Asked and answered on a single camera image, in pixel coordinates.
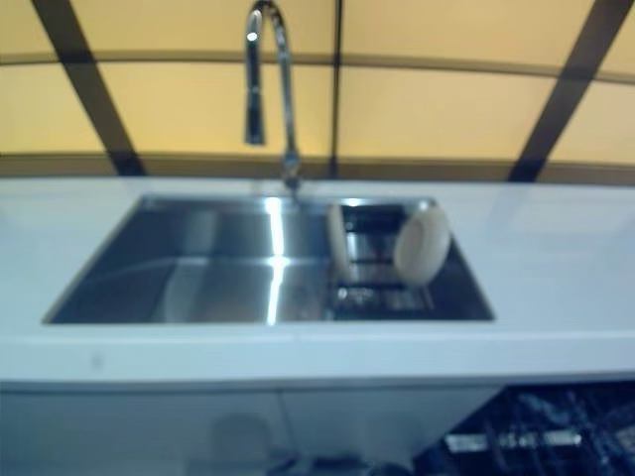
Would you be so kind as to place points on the chrome gooseneck kitchen faucet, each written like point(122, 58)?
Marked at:
point(255, 114)

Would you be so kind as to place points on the stainless steel sink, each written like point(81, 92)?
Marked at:
point(198, 263)

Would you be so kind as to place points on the white plate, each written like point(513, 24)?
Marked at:
point(338, 243)
point(421, 245)

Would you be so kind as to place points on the white cabinet door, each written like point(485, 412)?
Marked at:
point(372, 421)
point(124, 426)

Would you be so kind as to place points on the black dish drying rack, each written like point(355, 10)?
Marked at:
point(377, 297)

